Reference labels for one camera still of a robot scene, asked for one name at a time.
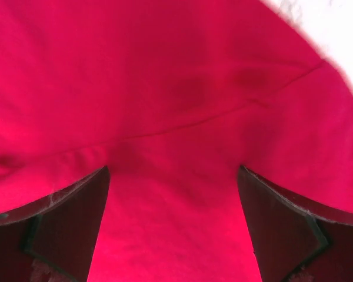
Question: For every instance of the crimson red t shirt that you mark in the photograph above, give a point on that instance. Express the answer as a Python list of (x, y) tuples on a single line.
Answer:
[(172, 96)]

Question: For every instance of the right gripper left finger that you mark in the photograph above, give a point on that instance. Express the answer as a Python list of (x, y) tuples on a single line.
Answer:
[(54, 237)]

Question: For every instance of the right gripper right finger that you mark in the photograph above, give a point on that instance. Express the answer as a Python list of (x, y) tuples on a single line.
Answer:
[(295, 238)]

